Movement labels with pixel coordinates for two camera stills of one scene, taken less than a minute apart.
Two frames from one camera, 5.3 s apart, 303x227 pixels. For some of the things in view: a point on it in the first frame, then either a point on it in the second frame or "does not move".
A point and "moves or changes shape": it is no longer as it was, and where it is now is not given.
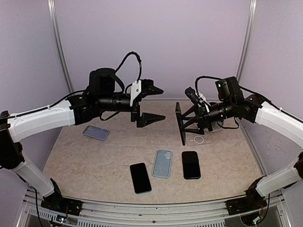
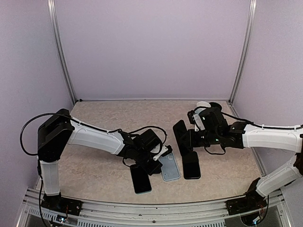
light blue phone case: x=162 y=164 moves or changes shape
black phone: x=191 y=164 does not move
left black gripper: x=146 y=118 -> x=154 y=170
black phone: x=180 y=120 -> x=179 y=129
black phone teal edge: x=141 y=181 does not move
